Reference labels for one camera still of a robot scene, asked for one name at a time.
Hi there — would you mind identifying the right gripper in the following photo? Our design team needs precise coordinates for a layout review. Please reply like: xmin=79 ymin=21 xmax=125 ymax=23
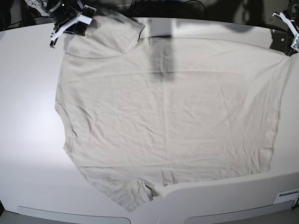
xmin=50 ymin=4 xmax=88 ymax=48

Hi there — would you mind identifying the beige T-shirt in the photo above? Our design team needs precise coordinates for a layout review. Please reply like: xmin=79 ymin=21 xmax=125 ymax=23
xmin=55 ymin=14 xmax=290 ymax=211

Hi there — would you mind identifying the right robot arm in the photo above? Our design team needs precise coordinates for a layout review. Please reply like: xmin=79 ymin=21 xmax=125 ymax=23
xmin=26 ymin=0 xmax=97 ymax=48

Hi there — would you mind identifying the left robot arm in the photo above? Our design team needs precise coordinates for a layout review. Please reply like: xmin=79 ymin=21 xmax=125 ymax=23
xmin=287 ymin=0 xmax=299 ymax=17

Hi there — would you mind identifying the white label sticker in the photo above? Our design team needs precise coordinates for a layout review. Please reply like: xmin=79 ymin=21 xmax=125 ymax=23
xmin=274 ymin=189 xmax=299 ymax=204

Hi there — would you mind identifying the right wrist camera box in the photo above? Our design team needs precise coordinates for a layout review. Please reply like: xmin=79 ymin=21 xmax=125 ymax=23
xmin=79 ymin=5 xmax=97 ymax=25

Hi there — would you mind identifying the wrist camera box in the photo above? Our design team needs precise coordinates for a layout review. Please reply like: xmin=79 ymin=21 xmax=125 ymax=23
xmin=291 ymin=34 xmax=299 ymax=52
xmin=79 ymin=5 xmax=97 ymax=25

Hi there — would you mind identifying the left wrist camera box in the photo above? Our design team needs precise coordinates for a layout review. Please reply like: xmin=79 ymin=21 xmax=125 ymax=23
xmin=291 ymin=34 xmax=299 ymax=52

